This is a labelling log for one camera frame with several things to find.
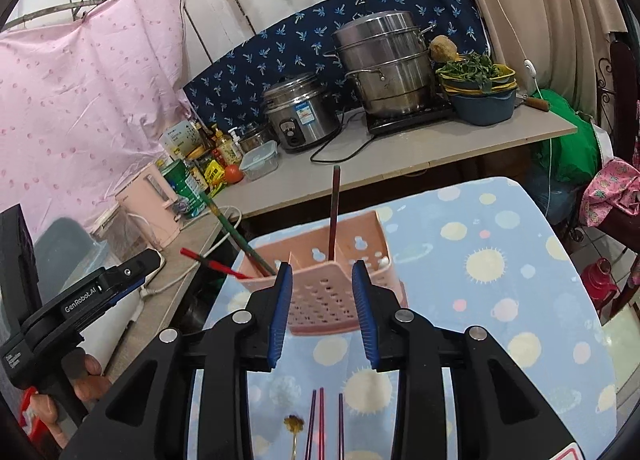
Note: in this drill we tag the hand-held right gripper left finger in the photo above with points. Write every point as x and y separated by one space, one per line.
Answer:
277 320

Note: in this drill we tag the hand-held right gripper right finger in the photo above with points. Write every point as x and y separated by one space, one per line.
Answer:
367 320

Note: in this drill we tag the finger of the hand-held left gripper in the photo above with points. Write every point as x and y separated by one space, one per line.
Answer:
100 290

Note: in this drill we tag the pink perforated utensil basket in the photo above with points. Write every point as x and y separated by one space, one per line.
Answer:
320 300

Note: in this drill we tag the green chopstick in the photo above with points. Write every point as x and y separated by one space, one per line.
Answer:
230 232

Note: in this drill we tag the dark red chopstick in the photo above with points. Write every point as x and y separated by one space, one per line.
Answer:
334 210
311 425

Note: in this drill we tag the person's left hand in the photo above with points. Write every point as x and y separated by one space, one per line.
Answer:
90 377

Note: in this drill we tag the pink electric kettle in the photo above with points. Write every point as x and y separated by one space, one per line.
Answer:
147 205

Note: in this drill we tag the gold metal spoon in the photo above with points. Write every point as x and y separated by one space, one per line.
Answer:
293 425

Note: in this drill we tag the green tin can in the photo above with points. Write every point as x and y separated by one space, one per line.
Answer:
182 190

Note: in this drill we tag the blue planet print tablecloth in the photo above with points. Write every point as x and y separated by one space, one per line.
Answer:
500 265

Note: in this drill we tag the red tomato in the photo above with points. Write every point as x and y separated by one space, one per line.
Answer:
233 174

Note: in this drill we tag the yellow snack packet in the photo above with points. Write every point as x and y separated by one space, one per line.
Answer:
215 175

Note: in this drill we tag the clear lidded food container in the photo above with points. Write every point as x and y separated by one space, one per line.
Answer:
259 163

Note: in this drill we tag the pink dotted cloth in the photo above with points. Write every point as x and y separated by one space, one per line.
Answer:
75 105

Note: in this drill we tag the white printed carton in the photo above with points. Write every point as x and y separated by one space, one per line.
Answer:
180 138

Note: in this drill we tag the yellow soap bottle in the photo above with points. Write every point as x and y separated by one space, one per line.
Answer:
231 148

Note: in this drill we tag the small pot with glass lid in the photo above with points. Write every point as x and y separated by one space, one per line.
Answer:
254 138

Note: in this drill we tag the wooden counter shelf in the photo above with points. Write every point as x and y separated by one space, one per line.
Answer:
450 145

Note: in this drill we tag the black induction cooktop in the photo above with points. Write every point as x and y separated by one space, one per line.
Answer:
410 118

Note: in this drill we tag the steel rice cooker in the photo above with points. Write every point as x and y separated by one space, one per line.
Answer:
300 110

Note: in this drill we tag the red bottle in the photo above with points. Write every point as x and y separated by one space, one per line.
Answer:
600 287

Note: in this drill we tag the blue basin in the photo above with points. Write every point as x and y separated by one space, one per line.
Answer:
482 108

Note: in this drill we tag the steel steamer pot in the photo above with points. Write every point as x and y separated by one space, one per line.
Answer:
385 65

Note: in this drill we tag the yellow colander with greens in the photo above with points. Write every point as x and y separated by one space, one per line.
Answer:
475 73

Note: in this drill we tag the green bag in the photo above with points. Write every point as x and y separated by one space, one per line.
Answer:
570 140

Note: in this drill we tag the pink patterned cloth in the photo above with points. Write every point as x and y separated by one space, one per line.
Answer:
612 190

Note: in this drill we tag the dried loofah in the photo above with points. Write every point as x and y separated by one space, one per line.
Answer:
442 48

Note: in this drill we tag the navy patterned cloth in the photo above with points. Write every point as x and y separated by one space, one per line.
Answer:
300 35

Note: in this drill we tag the dark wooden chair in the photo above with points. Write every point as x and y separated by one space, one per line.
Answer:
625 105

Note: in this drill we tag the beige curtain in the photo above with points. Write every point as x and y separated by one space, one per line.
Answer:
540 5

